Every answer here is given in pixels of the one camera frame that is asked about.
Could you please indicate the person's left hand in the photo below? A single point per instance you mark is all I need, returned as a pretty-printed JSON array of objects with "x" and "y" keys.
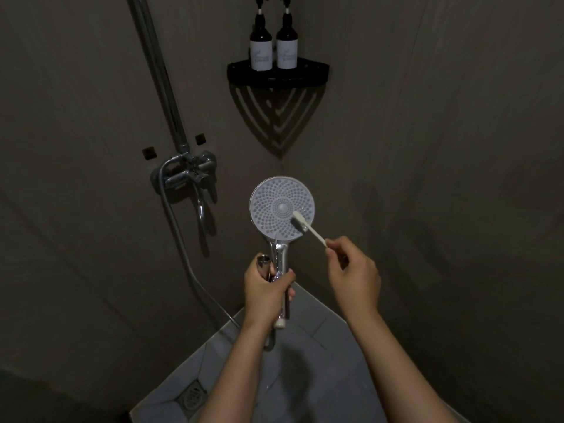
[{"x": 263, "y": 295}]

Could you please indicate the person's right hand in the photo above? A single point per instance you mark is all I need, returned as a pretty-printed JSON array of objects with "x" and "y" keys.
[{"x": 356, "y": 281}]

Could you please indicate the person's right thumb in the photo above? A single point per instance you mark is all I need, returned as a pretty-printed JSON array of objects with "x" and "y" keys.
[{"x": 337, "y": 260}]

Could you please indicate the person's left thumb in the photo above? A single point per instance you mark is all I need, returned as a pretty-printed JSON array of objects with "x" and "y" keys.
[{"x": 261, "y": 269}]

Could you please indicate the white toothbrush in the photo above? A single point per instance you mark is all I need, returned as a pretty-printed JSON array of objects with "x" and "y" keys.
[{"x": 308, "y": 228}]

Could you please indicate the chrome handheld shower head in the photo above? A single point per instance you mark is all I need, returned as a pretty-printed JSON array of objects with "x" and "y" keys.
[{"x": 282, "y": 215}]

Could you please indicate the person's right forearm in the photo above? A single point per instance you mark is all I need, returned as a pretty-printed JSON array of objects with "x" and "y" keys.
[{"x": 396, "y": 370}]

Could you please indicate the person's left forearm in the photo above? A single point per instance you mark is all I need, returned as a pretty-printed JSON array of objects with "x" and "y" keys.
[{"x": 238, "y": 374}]

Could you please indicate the chrome shower mixer valve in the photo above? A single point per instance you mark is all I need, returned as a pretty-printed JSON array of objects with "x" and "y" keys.
[{"x": 189, "y": 171}]

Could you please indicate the square floor drain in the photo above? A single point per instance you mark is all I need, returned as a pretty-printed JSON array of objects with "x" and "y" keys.
[{"x": 191, "y": 398}]

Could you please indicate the black corner shower shelf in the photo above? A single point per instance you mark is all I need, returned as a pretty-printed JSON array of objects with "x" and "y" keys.
[{"x": 278, "y": 74}]

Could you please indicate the chrome shower riser pipe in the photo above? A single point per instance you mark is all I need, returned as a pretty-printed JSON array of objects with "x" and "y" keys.
[{"x": 161, "y": 77}]

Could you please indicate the dark pump bottle white label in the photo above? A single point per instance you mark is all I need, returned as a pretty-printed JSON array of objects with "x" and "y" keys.
[
  {"x": 287, "y": 44},
  {"x": 261, "y": 46}
]

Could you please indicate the dark square wall bracket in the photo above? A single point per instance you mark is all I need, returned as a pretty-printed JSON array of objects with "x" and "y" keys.
[
  {"x": 149, "y": 153},
  {"x": 200, "y": 139}
]

